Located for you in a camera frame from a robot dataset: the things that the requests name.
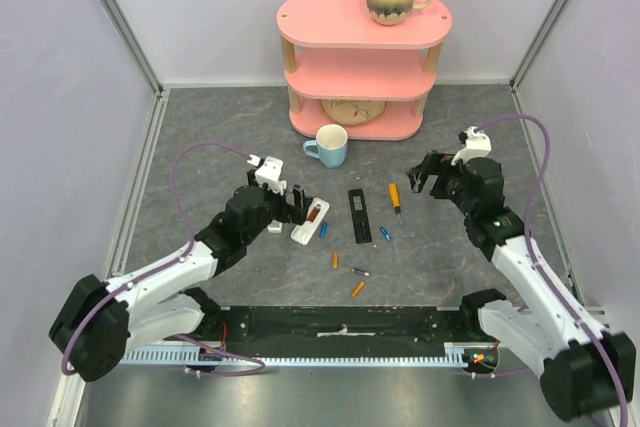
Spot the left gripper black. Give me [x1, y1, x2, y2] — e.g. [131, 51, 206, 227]
[243, 169, 312, 243]

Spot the orange handled screwdriver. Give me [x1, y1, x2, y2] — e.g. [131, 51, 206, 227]
[388, 183, 402, 224]

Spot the slim white remote control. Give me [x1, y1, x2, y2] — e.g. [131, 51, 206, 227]
[267, 221, 283, 234]

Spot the wide white remote control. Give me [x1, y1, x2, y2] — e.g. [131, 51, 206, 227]
[290, 198, 330, 246]

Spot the blue battery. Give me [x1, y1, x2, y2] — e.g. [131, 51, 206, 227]
[319, 222, 328, 239]
[379, 227, 393, 242]

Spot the black remote control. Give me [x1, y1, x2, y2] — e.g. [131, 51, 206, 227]
[348, 189, 372, 244]

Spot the dark battery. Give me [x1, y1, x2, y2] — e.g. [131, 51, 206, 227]
[352, 268, 370, 277]

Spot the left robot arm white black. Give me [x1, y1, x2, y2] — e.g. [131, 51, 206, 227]
[49, 170, 312, 382]

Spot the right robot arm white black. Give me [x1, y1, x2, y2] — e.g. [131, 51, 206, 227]
[407, 151, 636, 424]

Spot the light blue mug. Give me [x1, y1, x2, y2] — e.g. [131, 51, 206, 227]
[303, 124, 348, 169]

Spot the beige patterned plate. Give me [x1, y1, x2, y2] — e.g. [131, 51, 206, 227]
[320, 99, 386, 126]

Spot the pink three tier shelf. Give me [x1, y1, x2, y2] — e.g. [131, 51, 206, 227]
[277, 0, 453, 141]

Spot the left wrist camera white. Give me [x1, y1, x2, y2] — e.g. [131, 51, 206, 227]
[247, 154, 287, 194]

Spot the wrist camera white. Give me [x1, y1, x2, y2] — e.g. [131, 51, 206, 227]
[451, 126, 492, 166]
[247, 154, 287, 194]

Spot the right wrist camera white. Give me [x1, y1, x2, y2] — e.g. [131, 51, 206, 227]
[451, 126, 492, 166]

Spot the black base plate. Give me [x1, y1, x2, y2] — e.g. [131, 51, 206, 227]
[189, 306, 495, 356]

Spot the light blue cable duct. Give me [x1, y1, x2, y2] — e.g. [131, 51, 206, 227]
[120, 342, 497, 369]

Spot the right aluminium frame post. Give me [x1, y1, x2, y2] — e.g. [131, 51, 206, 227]
[509, 0, 571, 92]

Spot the aluminium frame post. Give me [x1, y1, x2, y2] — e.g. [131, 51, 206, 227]
[99, 0, 164, 96]
[509, 0, 571, 92]

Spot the left aluminium frame post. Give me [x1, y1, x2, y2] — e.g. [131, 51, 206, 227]
[99, 0, 164, 96]

